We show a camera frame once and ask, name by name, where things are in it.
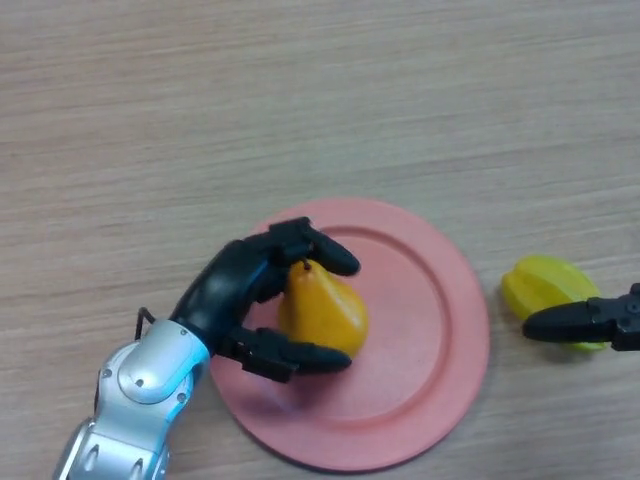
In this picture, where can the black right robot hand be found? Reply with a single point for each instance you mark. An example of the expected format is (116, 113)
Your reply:
(575, 320)

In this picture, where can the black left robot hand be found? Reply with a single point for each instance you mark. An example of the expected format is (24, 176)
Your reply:
(225, 290)

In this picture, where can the yellow pear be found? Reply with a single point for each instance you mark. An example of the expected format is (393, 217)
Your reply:
(325, 315)

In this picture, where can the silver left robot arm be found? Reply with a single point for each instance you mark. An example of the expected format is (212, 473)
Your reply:
(145, 370)

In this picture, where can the pink round plate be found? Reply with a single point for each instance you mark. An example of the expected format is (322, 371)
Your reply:
(410, 350)

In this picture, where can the yellow-green starfruit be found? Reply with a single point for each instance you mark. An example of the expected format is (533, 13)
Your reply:
(545, 285)

